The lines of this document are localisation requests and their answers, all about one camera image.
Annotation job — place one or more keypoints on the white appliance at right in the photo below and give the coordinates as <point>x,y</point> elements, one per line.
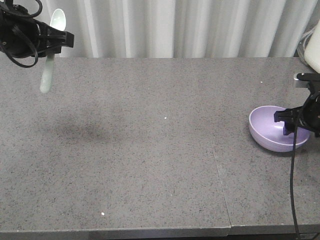
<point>312,50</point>

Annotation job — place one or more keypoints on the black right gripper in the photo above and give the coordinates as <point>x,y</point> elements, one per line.
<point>307,116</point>

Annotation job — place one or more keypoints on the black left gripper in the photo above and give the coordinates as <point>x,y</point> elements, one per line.
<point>22,36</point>

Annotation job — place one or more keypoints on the white pleated curtain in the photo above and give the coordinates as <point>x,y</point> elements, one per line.
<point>184,28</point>

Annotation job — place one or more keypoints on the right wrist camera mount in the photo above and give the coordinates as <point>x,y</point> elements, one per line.
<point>310,81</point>

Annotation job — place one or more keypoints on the purple plastic bowl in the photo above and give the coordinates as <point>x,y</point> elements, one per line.
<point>266,132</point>

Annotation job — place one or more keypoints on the mint green plastic spoon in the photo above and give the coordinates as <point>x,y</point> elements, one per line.
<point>58,21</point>

